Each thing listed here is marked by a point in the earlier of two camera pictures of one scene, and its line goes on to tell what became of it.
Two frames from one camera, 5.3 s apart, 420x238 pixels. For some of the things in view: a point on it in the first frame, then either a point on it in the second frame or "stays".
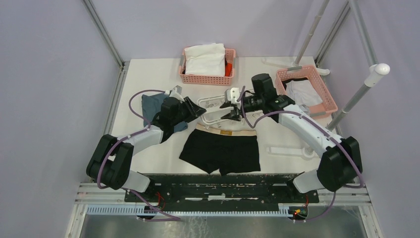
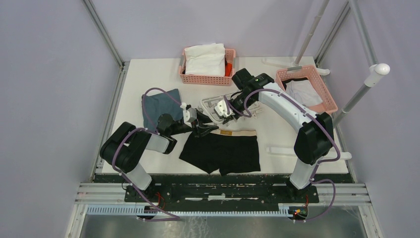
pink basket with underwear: x=303 y=85 stays
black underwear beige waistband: x=231 y=150 stays
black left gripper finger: x=192 y=108 to x=202 y=118
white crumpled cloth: x=205 y=59 stays
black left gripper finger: x=193 y=116 to x=204 y=129
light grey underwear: x=303 y=92 stays
